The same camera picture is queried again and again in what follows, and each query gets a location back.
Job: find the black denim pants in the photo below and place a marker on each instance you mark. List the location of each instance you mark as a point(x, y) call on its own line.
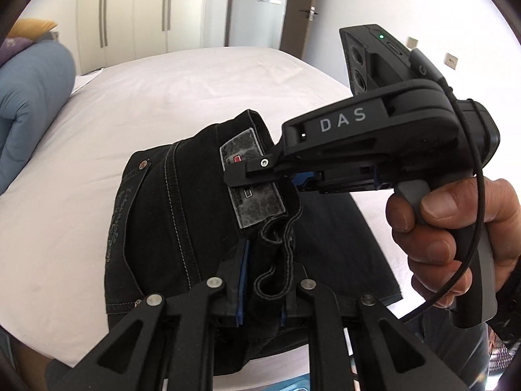
point(163, 220)

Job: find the wide hallway wall panel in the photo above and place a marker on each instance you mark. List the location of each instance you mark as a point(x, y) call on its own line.
point(269, 1)

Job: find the white bed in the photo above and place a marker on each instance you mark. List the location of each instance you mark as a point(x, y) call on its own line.
point(163, 81)

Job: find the yellow pillow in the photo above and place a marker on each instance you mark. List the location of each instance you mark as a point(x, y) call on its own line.
point(32, 28)

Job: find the person's right hand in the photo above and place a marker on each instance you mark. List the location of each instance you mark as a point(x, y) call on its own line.
point(443, 203)

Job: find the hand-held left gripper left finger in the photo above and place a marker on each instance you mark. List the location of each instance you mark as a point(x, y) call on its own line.
point(243, 285)

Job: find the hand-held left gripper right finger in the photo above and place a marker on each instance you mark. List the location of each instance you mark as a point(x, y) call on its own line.
point(297, 305)

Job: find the blue rolled duvet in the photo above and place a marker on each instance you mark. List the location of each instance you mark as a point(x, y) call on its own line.
point(28, 102)

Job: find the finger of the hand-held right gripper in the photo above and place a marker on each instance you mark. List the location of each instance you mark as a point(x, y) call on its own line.
point(252, 171)
point(303, 181)

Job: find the white wardrobe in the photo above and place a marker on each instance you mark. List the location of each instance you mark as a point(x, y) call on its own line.
point(134, 8)

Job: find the blue plastic bag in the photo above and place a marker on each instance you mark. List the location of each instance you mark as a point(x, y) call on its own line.
point(295, 385)

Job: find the purple pillow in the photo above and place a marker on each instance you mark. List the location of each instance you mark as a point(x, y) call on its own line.
point(12, 49)

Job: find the white paper sheet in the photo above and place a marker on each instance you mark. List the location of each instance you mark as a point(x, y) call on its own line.
point(87, 79)

